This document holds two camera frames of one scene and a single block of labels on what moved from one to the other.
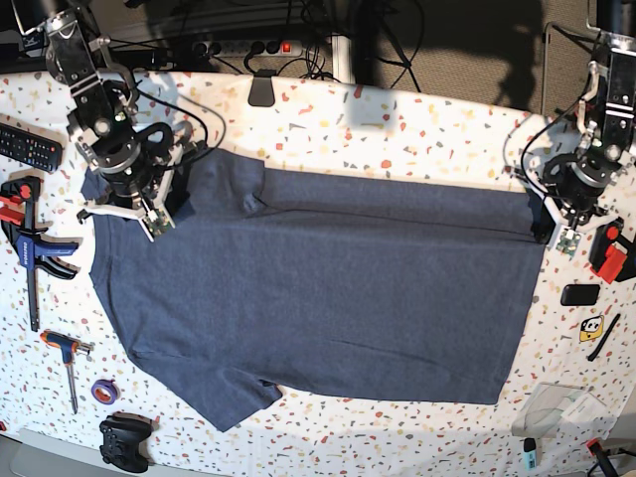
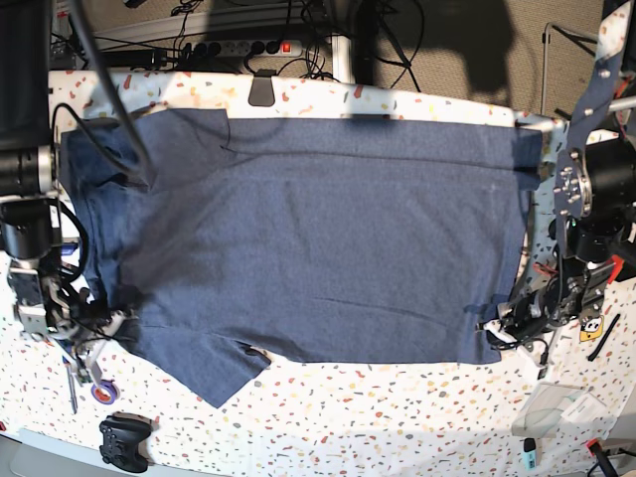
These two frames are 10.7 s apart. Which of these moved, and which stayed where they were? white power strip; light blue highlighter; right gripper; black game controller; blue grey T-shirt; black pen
Moved: right gripper; blue grey T-shirt
Stayed: white power strip; light blue highlighter; black pen; black game controller
